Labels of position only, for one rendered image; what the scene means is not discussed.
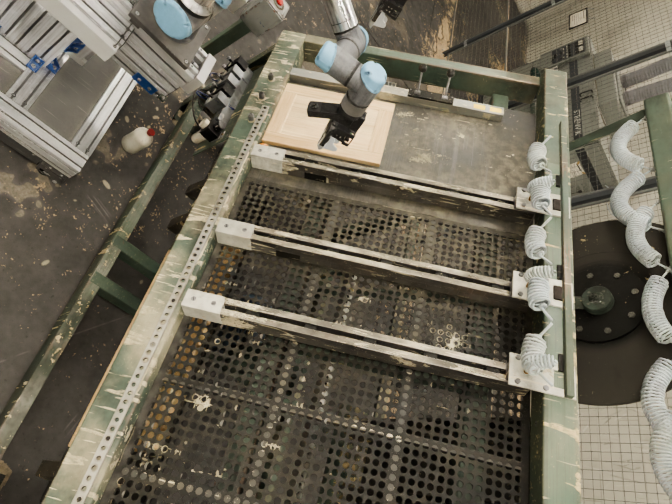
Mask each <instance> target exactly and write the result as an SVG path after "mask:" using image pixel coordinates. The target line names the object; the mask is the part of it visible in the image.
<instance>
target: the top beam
mask: <svg viewBox="0 0 672 504"><path fill-rule="evenodd" d="M561 121H565V122H566V129H567V161H568V192H569V198H570V219H569V224H570V256H571V283H572V285H573V310H572V319H573V351H574V367H575V377H576V400H571V399H566V398H562V397H558V396H553V395H550V394H546V393H541V392H537V391H533V390H531V440H530V496H529V504H582V501H581V473H580V444H579V415H578V386H577V358H576V329H575V300H574V272H573V243H572V214H571V185H570V157H569V128H568V99H567V73H566V72H562V71H557V70H551V69H544V71H543V73H542V75H541V84H540V88H539V90H538V92H537V105H536V142H540V143H543V142H544V141H545V140H546V139H547V138H548V137H549V136H550V135H551V136H552V137H551V138H550V139H549V140H548V141H547V142H546V143H545V144H544V145H545V146H546V150H547V153H546V155H545V157H546V159H547V165H546V166H545V168H547V169H549V170H551V171H552V173H551V174H552V180H555V176H556V175H560V154H559V124H560V122H561ZM555 181H556V180H555ZM549 217H552V219H551V220H550V221H549V222H548V223H547V224H546V225H545V226H544V227H543V229H544V230H545V231H546V236H547V237H546V239H545V246H546V247H547V252H546V254H545V255H544V256H543V257H545V258H546V259H548V260H549V261H550V262H552V263H553V264H552V265H550V264H549V263H548V262H546V261H545V260H543V259H542V258H540V259H537V260H534V267H535V266H537V267H538V266H542V265H543V266H545V265H546V266H548V265H549V266H553V271H554V270H556V271H557V265H558V264H559V265H562V257H561V218H560V217H556V216H550V215H546V214H542V213H537V212H535V217H534V225H537V226H541V225H542V224H543V223H544V222H545V221H546V220H547V219H548V218H549ZM545 311H546V312H547V313H548V314H549V315H550V316H551V317H552V319H553V321H550V319H549V318H548V317H547V316H546V315H545V314H544V312H543V311H534V310H533V328H532V334H540V333H541V332H542V331H543V330H544V329H545V328H546V327H547V326H548V325H549V324H550V323H553V325H552V326H551V327H550V328H549V329H548V330H547V331H546V332H545V333H544V334H543V335H542V339H544V340H545V341H546V344H545V345H546V346H547V348H546V350H545V353H544V354H547V356H548V354H550V362H551V356H552V355H553V356H554V360H557V362H558V354H563V309H562V308H558V307H553V306H548V307H547V308H546V309H545ZM554 387H556V388H560V389H564V373H562V372H558V371H554Z"/></svg>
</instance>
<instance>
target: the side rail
mask: <svg viewBox="0 0 672 504"><path fill-rule="evenodd" d="M327 41H331V42H333V43H336V42H337V40H335V39H329V38H324V37H319V36H313V35H307V36H306V38H305V40H304V43H305V50H304V61H306V62H312V63H315V58H316V56H317V55H318V53H319V51H320V50H321V48H322V46H323V45H324V44H325V42H327ZM357 60H358V61H359V62H360V63H362V64H363V65H364V64H365V63H366V62H369V61H373V62H374V63H378V64H380V65H381V66H382V67H383V68H384V70H385V72H386V74H387V77H391V78H396V79H401V80H406V81H412V82H417V83H418V82H419V78H420V73H421V72H420V71H419V69H418V67H419V65H420V64H422V63H425V64H426V65H427V71H426V72H424V73H423V75H422V80H421V83H422V84H427V85H433V86H438V87H443V88H446V86H447V82H448V78H449V77H447V75H446V72H447V70H448V69H450V68H452V69H454V70H455V76H454V77H452V78H451V79H450V83H449V87H448V88H449V89H454V90H459V91H464V92H470V93H475V94H480V95H485V96H492V94H499V95H505V96H508V97H509V100H512V101H517V102H522V103H527V104H532V102H533V100H534V97H535V95H536V91H537V89H538V87H539V86H540V84H539V78H540V77H535V76H529V75H524V74H518V73H513V72H508V71H502V70H497V69H491V68H486V67H481V66H475V65H470V64H464V63H459V62H454V61H448V60H443V59H437V58H432V57H427V56H421V55H416V54H410V53H405V52H400V51H394V50H389V49H383V48H378V47H373V46H366V49H365V51H364V52H363V53H362V54H361V55H360V57H359V58H358V59H357Z"/></svg>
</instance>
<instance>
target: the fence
mask: <svg viewBox="0 0 672 504"><path fill-rule="evenodd" d="M290 81H291V82H296V83H301V84H306V85H312V86H317V87H322V88H327V89H332V90H337V91H343V92H347V90H348V88H346V87H345V86H344V85H342V84H341V83H339V82H338V81H337V80H335V79H334V78H332V77H331V76H330V75H328V74H325V73H320V72H315V71H309V70H304V69H299V68H294V67H293V68H292V70H291V72H290ZM408 91H409V89H403V88H398V87H393V86H388V85H383V87H382V89H381V91H380V92H379V93H378V94H377V96H376V97H375V98H379V99H384V100H389V101H394V102H399V103H404V104H410V105H415V106H420V107H425V108H430V109H435V110H440V111H446V112H451V113H456V114H461V115H466V116H471V117H477V118H482V119H487V120H492V121H497V122H501V120H502V118H503V115H504V108H503V107H497V106H492V105H487V104H482V103H476V102H471V101H466V100H461V99H456V98H454V101H453V105H449V104H444V103H439V102H434V101H429V100H423V99H418V98H413V97H408V96H407V95H408ZM474 104H479V105H484V106H485V110H482V109H477V108H474ZM490 107H494V108H500V109H502V111H501V113H497V112H492V111H490Z"/></svg>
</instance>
